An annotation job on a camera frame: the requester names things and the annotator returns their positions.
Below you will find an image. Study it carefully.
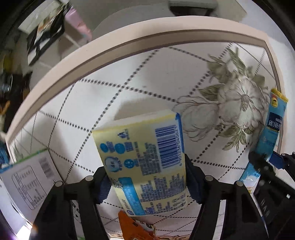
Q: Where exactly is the blue white sachet packet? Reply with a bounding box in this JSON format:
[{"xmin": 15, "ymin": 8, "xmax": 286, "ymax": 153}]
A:
[{"xmin": 240, "ymin": 88, "xmax": 288, "ymax": 193}]

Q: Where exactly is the yellow blue tissue pack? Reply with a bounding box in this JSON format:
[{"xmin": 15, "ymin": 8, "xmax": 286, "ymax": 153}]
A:
[{"xmin": 92, "ymin": 109, "xmax": 187, "ymax": 217}]

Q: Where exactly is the orange snack packet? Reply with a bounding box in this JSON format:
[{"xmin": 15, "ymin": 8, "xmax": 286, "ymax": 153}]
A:
[{"xmin": 118, "ymin": 211, "xmax": 156, "ymax": 240}]

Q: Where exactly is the open cardboard box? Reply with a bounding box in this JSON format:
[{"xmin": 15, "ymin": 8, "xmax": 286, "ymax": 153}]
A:
[{"xmin": 1, "ymin": 148, "xmax": 62, "ymax": 233}]

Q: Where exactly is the patterned tablecloth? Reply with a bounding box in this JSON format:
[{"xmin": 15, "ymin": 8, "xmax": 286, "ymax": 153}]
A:
[{"xmin": 5, "ymin": 41, "xmax": 283, "ymax": 240}]

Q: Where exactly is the pile of colourful clothes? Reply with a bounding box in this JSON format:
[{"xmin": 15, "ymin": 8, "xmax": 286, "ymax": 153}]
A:
[{"xmin": 1, "ymin": 54, "xmax": 32, "ymax": 133}]

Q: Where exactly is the pink suitcase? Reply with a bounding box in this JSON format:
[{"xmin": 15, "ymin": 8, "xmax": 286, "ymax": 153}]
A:
[{"xmin": 65, "ymin": 6, "xmax": 93, "ymax": 42}]

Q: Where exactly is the white padded chair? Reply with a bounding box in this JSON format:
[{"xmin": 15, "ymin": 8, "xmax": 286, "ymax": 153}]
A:
[{"xmin": 18, "ymin": 1, "xmax": 71, "ymax": 66}]

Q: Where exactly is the grey chair front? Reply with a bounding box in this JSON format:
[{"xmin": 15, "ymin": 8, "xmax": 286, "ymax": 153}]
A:
[{"xmin": 169, "ymin": 0, "xmax": 218, "ymax": 16}]

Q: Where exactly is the white board leaning on wall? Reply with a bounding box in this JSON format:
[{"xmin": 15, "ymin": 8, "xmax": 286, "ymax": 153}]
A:
[{"xmin": 230, "ymin": 0, "xmax": 247, "ymax": 22}]

